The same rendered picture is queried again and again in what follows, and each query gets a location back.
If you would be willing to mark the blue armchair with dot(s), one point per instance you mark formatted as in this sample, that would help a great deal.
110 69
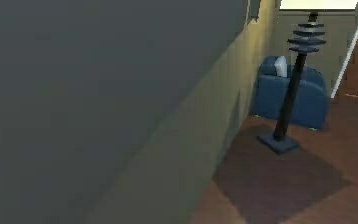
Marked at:
307 100

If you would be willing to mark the white cushion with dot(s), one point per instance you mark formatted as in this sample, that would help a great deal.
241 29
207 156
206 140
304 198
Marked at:
281 66

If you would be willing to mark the bright window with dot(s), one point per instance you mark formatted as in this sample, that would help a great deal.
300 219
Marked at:
318 4

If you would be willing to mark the black tiered floor lamp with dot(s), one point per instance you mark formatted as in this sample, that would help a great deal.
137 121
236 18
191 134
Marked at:
291 96

